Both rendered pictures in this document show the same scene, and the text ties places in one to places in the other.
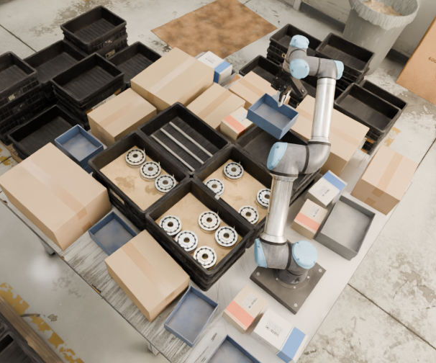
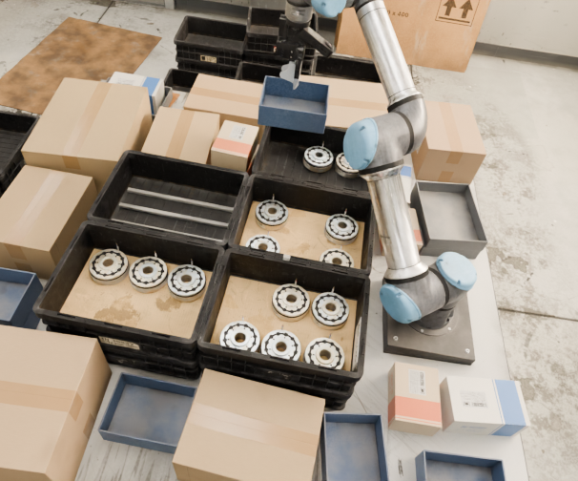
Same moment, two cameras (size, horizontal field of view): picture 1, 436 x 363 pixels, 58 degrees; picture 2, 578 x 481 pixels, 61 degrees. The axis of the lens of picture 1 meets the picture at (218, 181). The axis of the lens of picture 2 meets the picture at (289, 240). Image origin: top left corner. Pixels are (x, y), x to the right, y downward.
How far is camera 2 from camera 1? 0.70 m
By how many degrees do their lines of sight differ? 19
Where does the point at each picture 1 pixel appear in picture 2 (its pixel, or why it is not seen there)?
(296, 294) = (458, 337)
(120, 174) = (99, 305)
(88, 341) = not seen: outside the picture
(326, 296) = (485, 318)
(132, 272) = (235, 450)
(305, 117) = not seen: hidden behind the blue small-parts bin
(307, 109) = not seen: hidden behind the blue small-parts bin
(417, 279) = (498, 253)
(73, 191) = (37, 377)
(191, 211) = (252, 302)
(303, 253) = (459, 270)
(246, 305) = (416, 390)
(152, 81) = (59, 137)
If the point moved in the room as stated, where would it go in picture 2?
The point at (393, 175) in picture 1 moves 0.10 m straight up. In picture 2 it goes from (457, 129) to (466, 107)
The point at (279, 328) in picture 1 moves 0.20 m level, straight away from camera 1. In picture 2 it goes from (481, 394) to (480, 329)
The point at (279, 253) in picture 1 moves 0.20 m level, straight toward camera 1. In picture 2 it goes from (430, 288) to (448, 360)
